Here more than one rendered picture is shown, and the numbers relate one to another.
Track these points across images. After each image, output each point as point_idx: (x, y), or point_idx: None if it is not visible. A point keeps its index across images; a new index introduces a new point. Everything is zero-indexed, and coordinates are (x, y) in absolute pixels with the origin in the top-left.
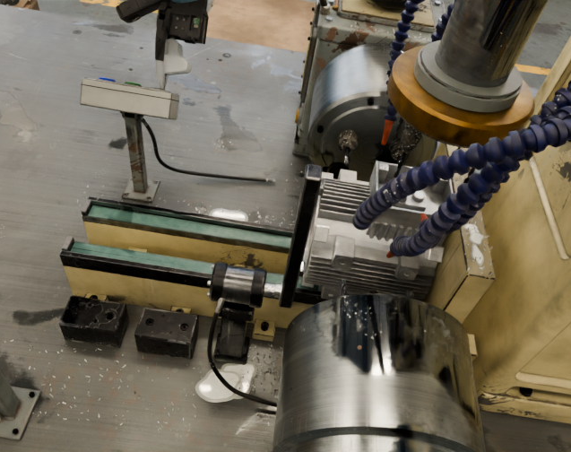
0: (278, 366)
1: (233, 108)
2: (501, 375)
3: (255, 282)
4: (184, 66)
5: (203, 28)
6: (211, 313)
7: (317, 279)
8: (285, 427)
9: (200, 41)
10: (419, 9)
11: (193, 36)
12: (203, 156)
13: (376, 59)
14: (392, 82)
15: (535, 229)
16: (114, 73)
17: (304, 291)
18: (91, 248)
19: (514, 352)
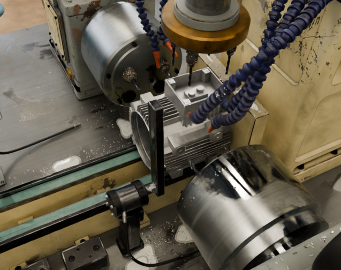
0: (163, 236)
1: (15, 89)
2: (288, 164)
3: (138, 189)
4: None
5: None
6: (102, 230)
7: (167, 168)
8: (220, 254)
9: None
10: None
11: None
12: (18, 133)
13: (119, 15)
14: (169, 31)
15: (268, 76)
16: None
17: None
18: (1, 235)
19: (290, 148)
